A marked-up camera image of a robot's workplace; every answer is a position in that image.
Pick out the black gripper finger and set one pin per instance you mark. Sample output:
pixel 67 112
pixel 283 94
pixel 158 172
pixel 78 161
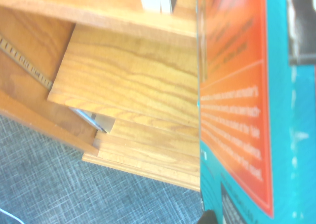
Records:
pixel 208 217

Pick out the teal red paperback book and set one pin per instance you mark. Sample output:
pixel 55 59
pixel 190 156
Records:
pixel 234 110

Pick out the white black cover book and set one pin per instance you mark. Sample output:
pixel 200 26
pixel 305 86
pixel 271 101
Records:
pixel 106 121

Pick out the wooden bookshelf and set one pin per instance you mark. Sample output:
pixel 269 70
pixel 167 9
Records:
pixel 123 73

